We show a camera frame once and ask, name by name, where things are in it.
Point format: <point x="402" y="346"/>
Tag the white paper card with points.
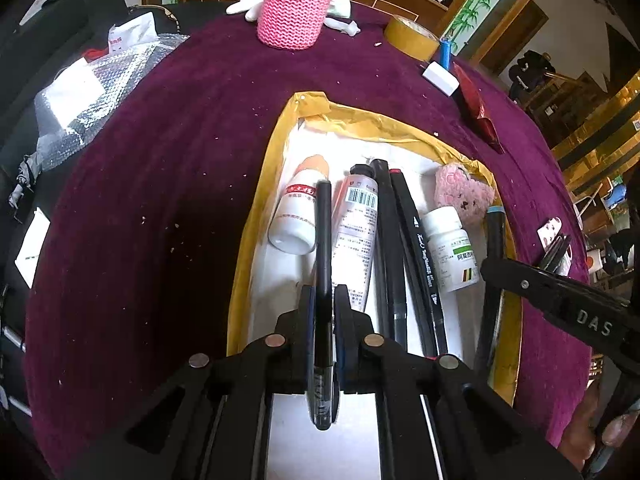
<point x="31" y="247"/>

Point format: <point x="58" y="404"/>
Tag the blue-tipped black marker pen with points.
<point x="495" y="235"/>

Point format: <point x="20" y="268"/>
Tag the white paper packet red print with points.
<point x="132" y="32"/>

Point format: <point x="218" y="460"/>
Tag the red-tipped black marker pen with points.
<point x="425" y="260"/>

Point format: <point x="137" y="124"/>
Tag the silver squeeze tube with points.
<point x="352" y="240"/>

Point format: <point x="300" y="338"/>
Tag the wooden door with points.
<point x="510" y="30"/>

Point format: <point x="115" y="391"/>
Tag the black leather sofa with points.
<point x="30" y="60"/>

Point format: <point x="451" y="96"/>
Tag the white bottle green label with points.
<point x="445" y="250"/>

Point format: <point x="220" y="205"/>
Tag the person's right hand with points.
<point x="617" y="427"/>

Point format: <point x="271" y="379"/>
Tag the white plush toy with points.
<point x="250" y="0"/>

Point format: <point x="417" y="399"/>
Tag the grey cloth bundle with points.
<point x="25" y="175"/>

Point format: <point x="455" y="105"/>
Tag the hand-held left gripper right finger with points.
<point x="344" y="320"/>

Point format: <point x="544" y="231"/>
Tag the white bottle orange cap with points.
<point x="292" y="210"/>

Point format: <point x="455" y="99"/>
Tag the black backpack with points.
<point x="532" y="72"/>

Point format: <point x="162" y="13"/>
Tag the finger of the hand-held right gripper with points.
<point x="520" y="282"/>
<point x="556" y="255"/>

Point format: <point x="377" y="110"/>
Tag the bubble wrap sheet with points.
<point x="115" y="75"/>

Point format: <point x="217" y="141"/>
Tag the small white box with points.
<point x="440" y="78"/>

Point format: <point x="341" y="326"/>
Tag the pink knitted cup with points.
<point x="295" y="5"/>

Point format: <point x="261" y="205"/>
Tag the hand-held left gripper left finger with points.
<point x="307" y="320"/>

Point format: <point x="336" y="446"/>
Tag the yellow tape roll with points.
<point x="410" y="42"/>

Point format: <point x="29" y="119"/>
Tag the yellow-rimmed white tray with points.
<point x="350" y="125"/>

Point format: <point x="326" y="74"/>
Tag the thick black marker pen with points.
<point x="387" y="240"/>

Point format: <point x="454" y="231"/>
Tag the white card red dots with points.
<point x="550" y="230"/>

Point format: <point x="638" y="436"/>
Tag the small blue container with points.
<point x="446" y="52"/>

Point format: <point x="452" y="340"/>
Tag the red foil packet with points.
<point x="475" y="105"/>

